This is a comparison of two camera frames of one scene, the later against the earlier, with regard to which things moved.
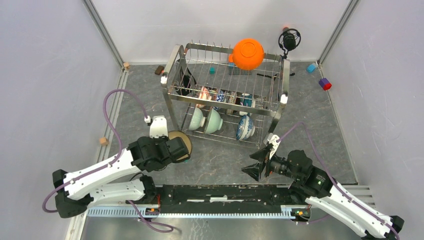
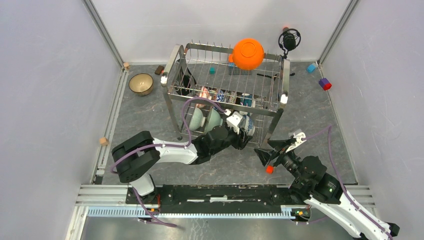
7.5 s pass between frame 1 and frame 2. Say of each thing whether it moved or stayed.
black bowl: stayed
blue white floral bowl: stayed
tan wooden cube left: stayed
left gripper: moved
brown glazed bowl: moved
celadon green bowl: stayed
